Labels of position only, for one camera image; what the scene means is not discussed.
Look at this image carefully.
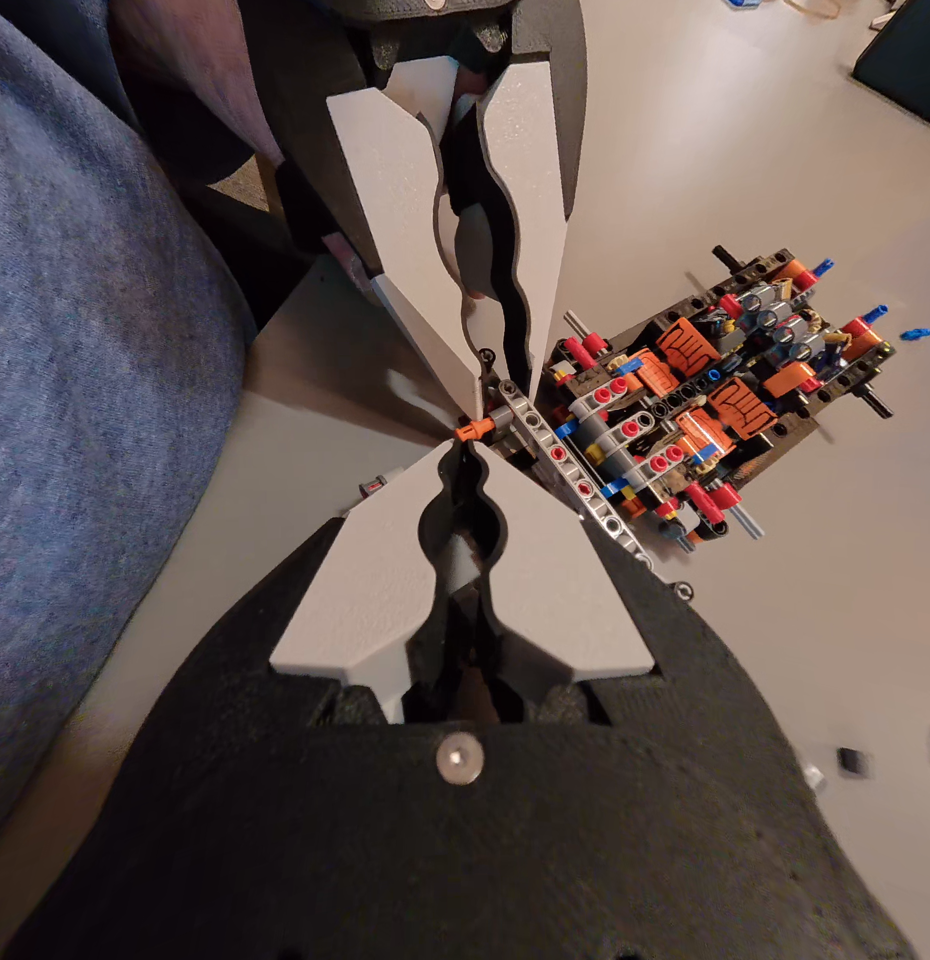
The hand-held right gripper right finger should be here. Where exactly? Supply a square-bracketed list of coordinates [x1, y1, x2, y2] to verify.
[468, 441, 655, 710]

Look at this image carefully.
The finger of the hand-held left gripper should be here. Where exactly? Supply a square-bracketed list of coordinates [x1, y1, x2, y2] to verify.
[476, 61, 571, 395]
[326, 56, 487, 421]

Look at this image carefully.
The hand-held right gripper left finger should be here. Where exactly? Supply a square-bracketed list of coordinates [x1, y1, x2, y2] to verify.
[270, 441, 466, 725]

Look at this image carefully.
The multicoloured lego model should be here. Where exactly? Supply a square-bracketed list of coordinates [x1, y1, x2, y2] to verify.
[356, 243, 901, 601]

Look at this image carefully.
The person's left forearm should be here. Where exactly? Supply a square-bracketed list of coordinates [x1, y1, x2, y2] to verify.
[108, 0, 286, 170]

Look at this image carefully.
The person's left hand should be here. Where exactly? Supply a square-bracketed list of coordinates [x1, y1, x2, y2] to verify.
[318, 63, 503, 301]

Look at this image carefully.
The person's blue sweater torso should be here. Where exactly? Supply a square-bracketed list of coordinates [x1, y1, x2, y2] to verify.
[0, 0, 259, 834]

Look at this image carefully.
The flat black box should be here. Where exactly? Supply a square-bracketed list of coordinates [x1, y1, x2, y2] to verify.
[853, 0, 930, 129]

